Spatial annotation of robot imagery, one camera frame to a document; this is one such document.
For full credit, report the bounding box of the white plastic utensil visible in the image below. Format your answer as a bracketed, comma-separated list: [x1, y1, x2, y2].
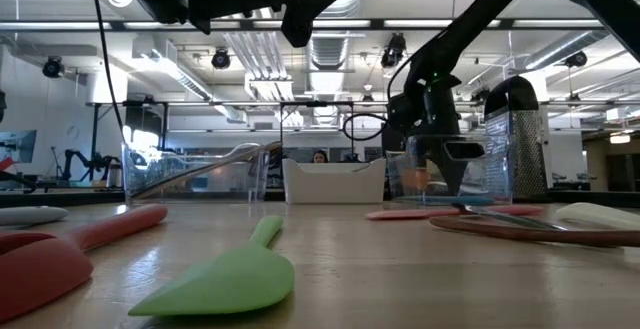
[554, 201, 640, 231]

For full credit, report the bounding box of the grey metal utensil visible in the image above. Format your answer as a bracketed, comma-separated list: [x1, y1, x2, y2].
[453, 202, 569, 231]

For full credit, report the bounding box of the red slotted silicone spoon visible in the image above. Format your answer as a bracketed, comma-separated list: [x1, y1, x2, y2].
[0, 203, 169, 323]

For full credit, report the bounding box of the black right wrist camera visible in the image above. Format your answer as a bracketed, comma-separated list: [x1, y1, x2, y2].
[387, 92, 426, 135]

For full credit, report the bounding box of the clear plastic bin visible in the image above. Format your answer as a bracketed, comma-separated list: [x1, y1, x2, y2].
[122, 141, 271, 204]
[386, 134, 514, 206]

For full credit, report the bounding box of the dark wooden spoon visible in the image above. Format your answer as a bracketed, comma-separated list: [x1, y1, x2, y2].
[428, 214, 640, 249]

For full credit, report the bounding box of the white plastic bin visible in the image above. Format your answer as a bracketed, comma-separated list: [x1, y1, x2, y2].
[282, 157, 388, 205]

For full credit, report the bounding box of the black background frame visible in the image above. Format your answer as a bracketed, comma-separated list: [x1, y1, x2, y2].
[88, 99, 356, 183]

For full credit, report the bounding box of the black rig frame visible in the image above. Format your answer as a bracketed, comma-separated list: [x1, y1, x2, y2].
[0, 17, 640, 32]

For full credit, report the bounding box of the pink silicone spatula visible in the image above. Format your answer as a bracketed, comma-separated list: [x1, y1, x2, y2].
[366, 204, 546, 221]

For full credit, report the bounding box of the black ceiling spotlight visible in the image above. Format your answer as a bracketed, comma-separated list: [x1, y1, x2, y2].
[564, 50, 589, 69]
[380, 33, 407, 69]
[211, 48, 232, 70]
[42, 56, 65, 79]

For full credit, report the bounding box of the green silicone spatula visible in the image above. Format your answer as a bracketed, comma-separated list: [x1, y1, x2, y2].
[128, 214, 296, 318]

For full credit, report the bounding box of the teal silicone spatula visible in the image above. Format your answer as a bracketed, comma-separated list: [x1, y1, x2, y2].
[398, 195, 495, 206]

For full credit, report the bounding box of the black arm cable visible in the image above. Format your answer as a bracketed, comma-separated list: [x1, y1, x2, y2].
[342, 112, 390, 143]
[88, 0, 126, 131]

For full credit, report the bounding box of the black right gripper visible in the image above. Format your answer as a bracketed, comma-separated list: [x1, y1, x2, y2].
[424, 78, 469, 198]

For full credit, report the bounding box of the wall-mounted display screen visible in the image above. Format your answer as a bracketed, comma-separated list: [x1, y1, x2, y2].
[0, 129, 39, 165]

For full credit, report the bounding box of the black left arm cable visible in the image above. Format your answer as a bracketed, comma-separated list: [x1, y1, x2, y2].
[88, 0, 126, 131]

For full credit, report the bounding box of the metal box grater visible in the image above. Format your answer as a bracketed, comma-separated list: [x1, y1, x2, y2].
[483, 75, 550, 201]

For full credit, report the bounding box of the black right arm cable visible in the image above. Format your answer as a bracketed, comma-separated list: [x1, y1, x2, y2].
[342, 112, 390, 143]

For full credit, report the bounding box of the clear-handled orange basting brush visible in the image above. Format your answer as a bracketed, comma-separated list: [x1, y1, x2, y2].
[401, 167, 432, 196]

